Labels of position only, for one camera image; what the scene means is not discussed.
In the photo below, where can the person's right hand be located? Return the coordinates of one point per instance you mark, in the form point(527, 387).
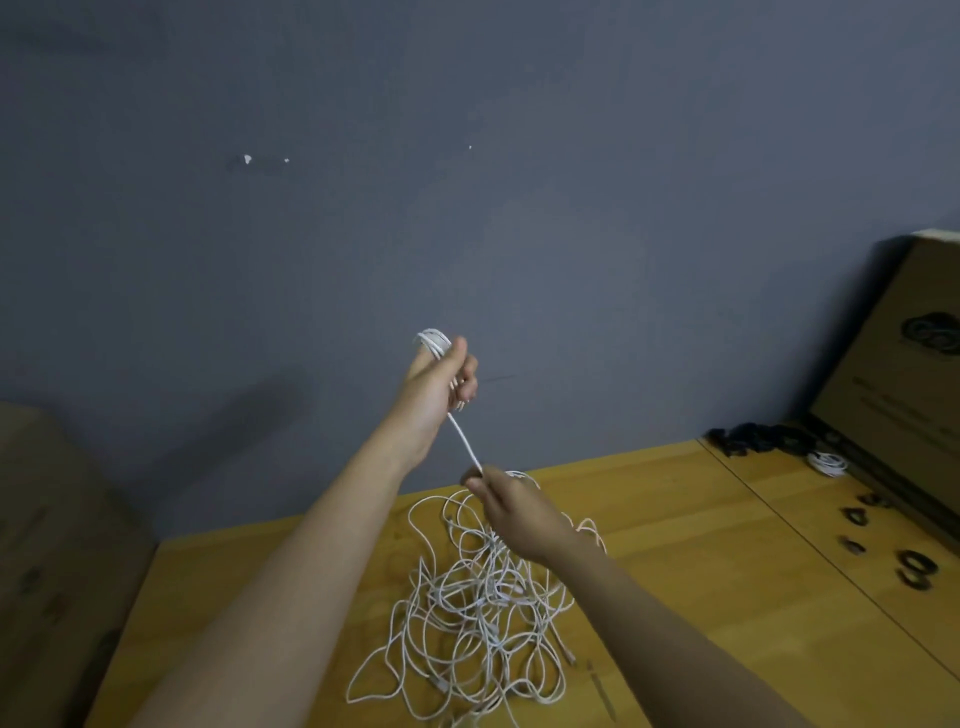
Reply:
point(522, 513)

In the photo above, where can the person's left forearm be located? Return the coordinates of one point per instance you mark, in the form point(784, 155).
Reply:
point(255, 615)

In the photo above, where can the plain brown cardboard box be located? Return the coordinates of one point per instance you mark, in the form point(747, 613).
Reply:
point(60, 570)

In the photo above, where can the person's right forearm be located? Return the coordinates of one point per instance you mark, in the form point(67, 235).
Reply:
point(675, 645)

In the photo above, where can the group of black cable ties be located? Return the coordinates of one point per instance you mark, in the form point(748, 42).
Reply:
point(917, 563)

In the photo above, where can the cardboard box with black print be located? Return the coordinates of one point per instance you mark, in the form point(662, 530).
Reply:
point(900, 375)

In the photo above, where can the person's left hand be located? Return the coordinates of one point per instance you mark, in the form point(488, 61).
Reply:
point(425, 402)

